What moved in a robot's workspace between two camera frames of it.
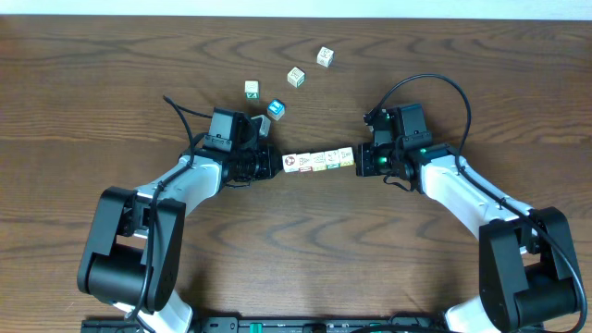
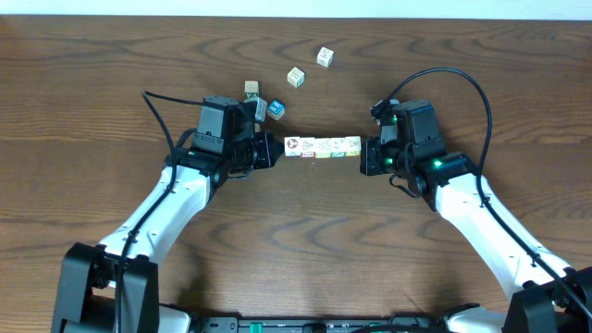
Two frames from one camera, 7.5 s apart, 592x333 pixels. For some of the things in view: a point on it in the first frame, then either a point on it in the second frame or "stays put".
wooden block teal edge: [295, 77] stays put
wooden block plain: [346, 156] to [352, 145]
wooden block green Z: [252, 89] stays put
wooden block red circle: [289, 163] to [292, 146]
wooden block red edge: [304, 163] to [308, 148]
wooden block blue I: [276, 109] stays put
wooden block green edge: [332, 160] to [338, 147]
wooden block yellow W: [318, 161] to [322, 148]
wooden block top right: [325, 56] stays put
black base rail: [280, 325] stays put
